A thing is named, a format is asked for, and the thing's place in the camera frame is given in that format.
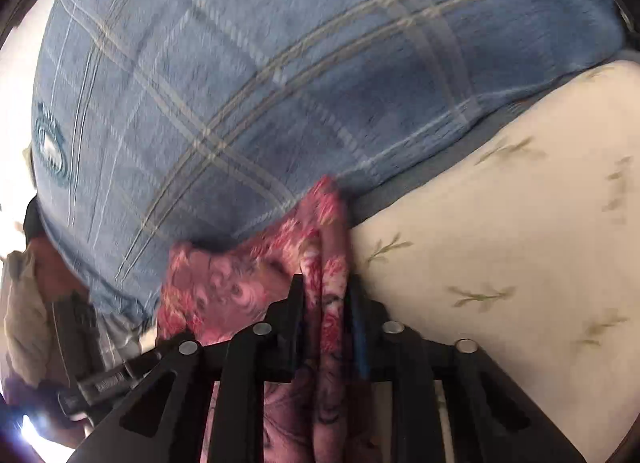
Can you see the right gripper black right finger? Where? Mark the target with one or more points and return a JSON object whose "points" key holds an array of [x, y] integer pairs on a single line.
{"points": [[444, 403]]}

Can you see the cream leaf-print pillow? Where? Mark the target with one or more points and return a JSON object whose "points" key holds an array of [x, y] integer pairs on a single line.
{"points": [[530, 246]]}

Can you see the blue plaid quilt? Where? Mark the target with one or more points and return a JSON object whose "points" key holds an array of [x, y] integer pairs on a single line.
{"points": [[161, 120]]}

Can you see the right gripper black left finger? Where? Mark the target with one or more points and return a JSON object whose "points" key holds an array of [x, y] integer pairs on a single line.
{"points": [[205, 401]]}

